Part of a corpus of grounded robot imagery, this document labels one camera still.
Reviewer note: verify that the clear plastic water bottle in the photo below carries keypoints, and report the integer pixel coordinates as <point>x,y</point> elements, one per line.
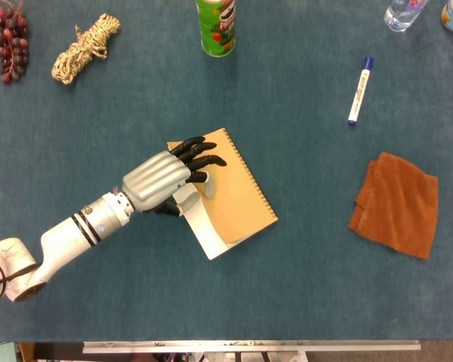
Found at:
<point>402,13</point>

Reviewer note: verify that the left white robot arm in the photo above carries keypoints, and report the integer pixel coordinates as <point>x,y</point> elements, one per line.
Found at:
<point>56,241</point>

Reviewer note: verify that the blue felt table mat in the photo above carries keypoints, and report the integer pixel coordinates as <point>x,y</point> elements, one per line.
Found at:
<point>226,294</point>

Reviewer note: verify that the orange microfibre cloth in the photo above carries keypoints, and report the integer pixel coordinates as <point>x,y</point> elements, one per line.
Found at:
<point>398,205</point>

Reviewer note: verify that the teal box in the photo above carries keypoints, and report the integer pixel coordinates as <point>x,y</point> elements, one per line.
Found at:
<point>0,351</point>

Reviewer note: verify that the bunch of dark red grapes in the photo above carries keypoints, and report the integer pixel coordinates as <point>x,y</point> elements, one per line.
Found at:
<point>11,43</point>

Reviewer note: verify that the left silver and black robot hand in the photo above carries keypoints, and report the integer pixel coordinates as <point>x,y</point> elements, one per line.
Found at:
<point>158,179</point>

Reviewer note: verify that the aluminium table edge rail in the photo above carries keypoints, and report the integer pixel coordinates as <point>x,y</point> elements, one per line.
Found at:
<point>249,346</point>

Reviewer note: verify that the blue and white marker pen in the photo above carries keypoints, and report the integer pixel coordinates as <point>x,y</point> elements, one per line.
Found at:
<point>359,92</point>

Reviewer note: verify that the spiral notebook with kraft cover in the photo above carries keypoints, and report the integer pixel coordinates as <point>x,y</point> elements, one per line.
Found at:
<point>234,200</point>

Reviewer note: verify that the green Pringles can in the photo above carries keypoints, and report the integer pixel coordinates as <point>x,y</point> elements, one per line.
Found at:
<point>217,28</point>

